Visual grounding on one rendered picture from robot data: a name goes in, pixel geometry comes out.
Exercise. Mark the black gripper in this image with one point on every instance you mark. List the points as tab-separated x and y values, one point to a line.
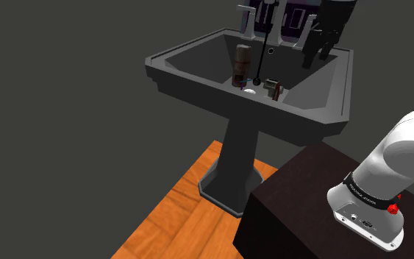
335	16

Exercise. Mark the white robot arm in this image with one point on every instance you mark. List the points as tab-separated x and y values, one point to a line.
382	168

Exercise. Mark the small grey-brown box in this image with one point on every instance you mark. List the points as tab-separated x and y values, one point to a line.
269	83

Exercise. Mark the brown spray can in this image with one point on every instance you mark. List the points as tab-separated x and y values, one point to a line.
241	64

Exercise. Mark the blue and purple toothbrush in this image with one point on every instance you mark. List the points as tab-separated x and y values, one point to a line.
245	82

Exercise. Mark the white soap bar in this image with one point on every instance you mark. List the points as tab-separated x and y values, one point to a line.
249	91

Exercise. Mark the dark brown robot stand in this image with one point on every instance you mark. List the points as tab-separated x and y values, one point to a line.
292	201

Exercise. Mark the grey pedestal sink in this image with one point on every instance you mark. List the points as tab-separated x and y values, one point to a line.
239	118

